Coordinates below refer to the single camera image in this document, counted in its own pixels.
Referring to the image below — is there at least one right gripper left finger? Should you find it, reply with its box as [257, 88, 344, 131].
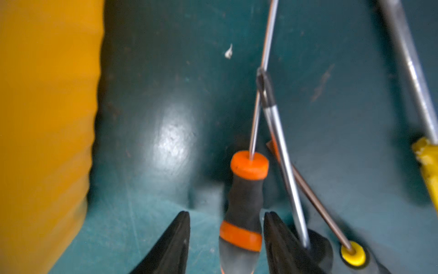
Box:
[131, 211, 190, 274]

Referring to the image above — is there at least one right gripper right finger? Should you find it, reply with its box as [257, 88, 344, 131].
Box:
[263, 212, 324, 274]

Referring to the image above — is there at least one orange black grip screwdriver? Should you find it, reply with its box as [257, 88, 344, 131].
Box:
[219, 1, 278, 274]

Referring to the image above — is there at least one black yellow dotted screwdriver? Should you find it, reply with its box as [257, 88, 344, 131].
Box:
[266, 139, 392, 274]

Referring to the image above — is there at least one yellow plastic storage box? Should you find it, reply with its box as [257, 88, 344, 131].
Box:
[1, 1, 104, 274]

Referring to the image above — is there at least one green table mat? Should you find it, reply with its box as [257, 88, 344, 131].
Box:
[51, 1, 438, 274]

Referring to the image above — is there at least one green handle screwdriver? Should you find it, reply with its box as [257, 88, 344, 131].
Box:
[255, 67, 334, 274]

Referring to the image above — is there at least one yellow handle small screwdriver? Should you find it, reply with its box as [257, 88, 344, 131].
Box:
[379, 1, 438, 209]

